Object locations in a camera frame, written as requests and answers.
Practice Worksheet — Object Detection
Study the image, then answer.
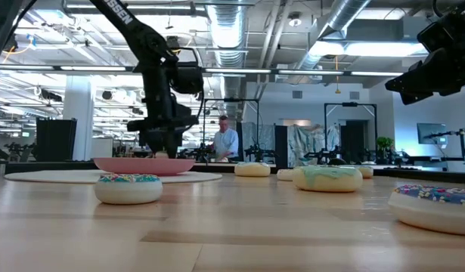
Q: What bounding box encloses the green potted plant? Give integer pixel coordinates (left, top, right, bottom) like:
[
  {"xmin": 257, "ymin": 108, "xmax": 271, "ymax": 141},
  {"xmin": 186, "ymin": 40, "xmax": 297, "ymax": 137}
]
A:
[{"xmin": 376, "ymin": 135, "xmax": 395, "ymax": 163}]

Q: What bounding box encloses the pale patterned draped cloth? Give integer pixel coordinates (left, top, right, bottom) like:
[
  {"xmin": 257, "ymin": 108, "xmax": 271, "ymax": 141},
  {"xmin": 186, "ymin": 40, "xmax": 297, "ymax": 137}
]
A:
[
  {"xmin": 241, "ymin": 121, "xmax": 275, "ymax": 152},
  {"xmin": 287, "ymin": 123, "xmax": 342, "ymax": 168}
]

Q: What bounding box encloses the small white icing donut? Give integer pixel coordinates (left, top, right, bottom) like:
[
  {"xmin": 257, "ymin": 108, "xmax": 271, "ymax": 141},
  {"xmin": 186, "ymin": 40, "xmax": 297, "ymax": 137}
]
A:
[{"xmin": 276, "ymin": 168, "xmax": 295, "ymax": 182}]

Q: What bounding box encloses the long horizontal light bar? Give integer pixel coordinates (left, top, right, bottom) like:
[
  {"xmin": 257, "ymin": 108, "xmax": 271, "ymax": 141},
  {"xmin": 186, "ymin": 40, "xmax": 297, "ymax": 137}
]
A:
[{"xmin": 0, "ymin": 64, "xmax": 405, "ymax": 77}]

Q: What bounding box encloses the white square column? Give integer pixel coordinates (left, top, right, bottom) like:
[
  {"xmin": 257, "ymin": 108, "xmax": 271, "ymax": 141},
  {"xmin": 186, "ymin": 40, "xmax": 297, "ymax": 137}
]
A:
[{"xmin": 62, "ymin": 75, "xmax": 96, "ymax": 162}]

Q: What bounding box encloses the yellow hanging pendant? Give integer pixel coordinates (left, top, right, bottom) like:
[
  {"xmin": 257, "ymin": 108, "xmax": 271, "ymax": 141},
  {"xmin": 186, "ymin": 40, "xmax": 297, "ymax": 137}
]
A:
[{"xmin": 334, "ymin": 56, "xmax": 342, "ymax": 95}]

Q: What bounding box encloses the silver spiral ventilation duct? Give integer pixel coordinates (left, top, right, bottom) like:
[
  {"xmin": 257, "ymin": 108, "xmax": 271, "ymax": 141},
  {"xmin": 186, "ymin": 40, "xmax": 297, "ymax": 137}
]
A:
[
  {"xmin": 205, "ymin": 0, "xmax": 249, "ymax": 122},
  {"xmin": 292, "ymin": 0, "xmax": 372, "ymax": 75}
]

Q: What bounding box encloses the black partition panel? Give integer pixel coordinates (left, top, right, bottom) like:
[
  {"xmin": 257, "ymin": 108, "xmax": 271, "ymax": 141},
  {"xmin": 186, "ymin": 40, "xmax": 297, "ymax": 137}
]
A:
[{"xmin": 35, "ymin": 117, "xmax": 78, "ymax": 162}]

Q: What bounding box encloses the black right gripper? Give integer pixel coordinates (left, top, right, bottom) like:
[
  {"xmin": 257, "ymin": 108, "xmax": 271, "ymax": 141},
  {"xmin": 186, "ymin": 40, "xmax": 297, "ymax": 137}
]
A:
[{"xmin": 385, "ymin": 20, "xmax": 465, "ymax": 107}]

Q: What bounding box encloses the pale turquoise icing donut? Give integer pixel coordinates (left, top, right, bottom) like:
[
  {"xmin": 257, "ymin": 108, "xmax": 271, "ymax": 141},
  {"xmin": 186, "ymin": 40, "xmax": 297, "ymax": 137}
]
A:
[{"xmin": 292, "ymin": 165, "xmax": 364, "ymax": 193}]

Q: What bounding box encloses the black narrow panel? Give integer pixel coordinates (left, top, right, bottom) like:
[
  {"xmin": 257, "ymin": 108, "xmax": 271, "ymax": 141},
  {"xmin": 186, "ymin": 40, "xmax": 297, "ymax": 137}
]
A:
[{"xmin": 274, "ymin": 125, "xmax": 289, "ymax": 169}]

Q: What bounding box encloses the person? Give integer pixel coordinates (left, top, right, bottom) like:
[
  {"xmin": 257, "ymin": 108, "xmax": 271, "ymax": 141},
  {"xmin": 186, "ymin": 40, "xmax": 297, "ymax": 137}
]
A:
[{"xmin": 209, "ymin": 115, "xmax": 240, "ymax": 162}]

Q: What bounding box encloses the black pole with boom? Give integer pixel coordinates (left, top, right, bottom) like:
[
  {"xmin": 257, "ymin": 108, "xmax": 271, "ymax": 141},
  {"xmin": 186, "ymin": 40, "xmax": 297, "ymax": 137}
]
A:
[{"xmin": 423, "ymin": 127, "xmax": 465, "ymax": 165}]

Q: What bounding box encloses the pink round plate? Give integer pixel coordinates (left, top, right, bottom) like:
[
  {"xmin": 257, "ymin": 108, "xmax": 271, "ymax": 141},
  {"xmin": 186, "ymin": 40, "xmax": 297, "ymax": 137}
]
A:
[{"xmin": 93, "ymin": 157, "xmax": 197, "ymax": 177}]

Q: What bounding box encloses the large white striped donut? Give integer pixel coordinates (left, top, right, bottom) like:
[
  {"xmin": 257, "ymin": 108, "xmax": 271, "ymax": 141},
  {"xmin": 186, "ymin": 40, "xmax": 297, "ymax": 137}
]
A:
[{"xmin": 234, "ymin": 161, "xmax": 271, "ymax": 178}]

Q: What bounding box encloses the white round mat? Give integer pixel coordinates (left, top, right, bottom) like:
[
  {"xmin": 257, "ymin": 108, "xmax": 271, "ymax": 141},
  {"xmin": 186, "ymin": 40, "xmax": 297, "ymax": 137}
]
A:
[{"xmin": 4, "ymin": 169, "xmax": 223, "ymax": 185}]

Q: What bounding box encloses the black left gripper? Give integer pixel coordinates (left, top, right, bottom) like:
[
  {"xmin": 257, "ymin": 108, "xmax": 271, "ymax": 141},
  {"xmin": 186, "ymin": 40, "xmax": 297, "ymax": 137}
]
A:
[{"xmin": 126, "ymin": 104, "xmax": 200, "ymax": 159}]

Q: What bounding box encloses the small teal sprinkled donut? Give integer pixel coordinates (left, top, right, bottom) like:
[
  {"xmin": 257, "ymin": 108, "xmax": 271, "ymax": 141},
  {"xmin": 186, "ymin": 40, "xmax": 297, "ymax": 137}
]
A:
[{"xmin": 93, "ymin": 172, "xmax": 164, "ymax": 206}]

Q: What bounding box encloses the grey wall monitor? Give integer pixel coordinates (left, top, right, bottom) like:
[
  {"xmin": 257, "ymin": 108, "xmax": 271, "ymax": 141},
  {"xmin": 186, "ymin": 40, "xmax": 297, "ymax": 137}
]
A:
[{"xmin": 417, "ymin": 122, "xmax": 448, "ymax": 146}]

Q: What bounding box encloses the black metal rig frame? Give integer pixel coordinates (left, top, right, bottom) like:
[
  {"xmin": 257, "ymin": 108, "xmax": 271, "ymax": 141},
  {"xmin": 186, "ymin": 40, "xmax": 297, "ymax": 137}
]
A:
[
  {"xmin": 202, "ymin": 97, "xmax": 261, "ymax": 162},
  {"xmin": 323, "ymin": 100, "xmax": 379, "ymax": 163}
]

